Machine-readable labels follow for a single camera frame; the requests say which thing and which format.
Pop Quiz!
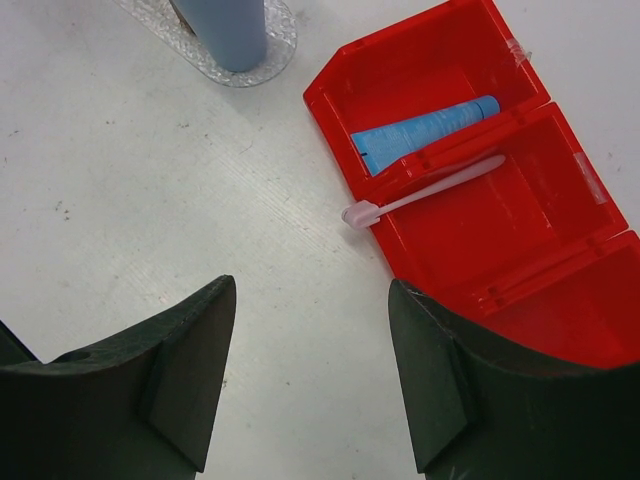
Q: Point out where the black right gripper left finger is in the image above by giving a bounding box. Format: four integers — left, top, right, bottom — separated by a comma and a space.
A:
1, 275, 236, 479

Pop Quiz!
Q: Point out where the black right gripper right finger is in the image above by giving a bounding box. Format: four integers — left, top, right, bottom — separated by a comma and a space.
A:
388, 280, 639, 479

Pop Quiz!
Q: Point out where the white pink toothbrush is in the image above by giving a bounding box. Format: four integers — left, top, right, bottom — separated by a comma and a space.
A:
341, 154, 506, 229

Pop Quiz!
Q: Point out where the blue toothpaste tube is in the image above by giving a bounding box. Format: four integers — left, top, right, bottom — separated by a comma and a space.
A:
351, 95, 501, 176

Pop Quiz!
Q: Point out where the blue plastic cup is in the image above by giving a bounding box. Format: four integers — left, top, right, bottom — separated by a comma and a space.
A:
171, 0, 267, 72

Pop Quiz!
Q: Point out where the clear textured acrylic tray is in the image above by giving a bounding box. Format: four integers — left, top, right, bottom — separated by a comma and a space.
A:
117, 0, 298, 88

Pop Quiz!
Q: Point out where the red plastic bin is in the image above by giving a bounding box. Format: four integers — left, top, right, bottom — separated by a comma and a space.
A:
304, 1, 639, 369

